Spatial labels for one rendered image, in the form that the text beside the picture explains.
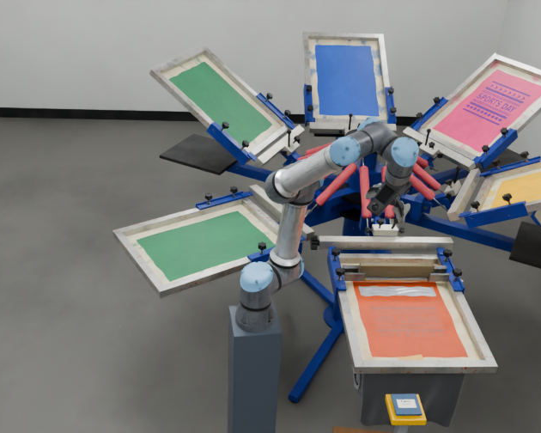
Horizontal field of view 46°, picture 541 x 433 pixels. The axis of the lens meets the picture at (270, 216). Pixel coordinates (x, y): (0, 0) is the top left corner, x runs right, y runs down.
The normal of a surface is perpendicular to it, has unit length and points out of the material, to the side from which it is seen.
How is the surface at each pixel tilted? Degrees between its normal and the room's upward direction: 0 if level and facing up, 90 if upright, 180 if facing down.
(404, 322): 0
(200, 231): 0
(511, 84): 32
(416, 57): 90
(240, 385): 90
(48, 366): 0
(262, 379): 90
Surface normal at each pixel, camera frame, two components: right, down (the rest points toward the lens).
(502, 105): -0.41, -0.59
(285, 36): 0.04, 0.52
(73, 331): 0.04, -0.85
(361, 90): 0.06, -0.44
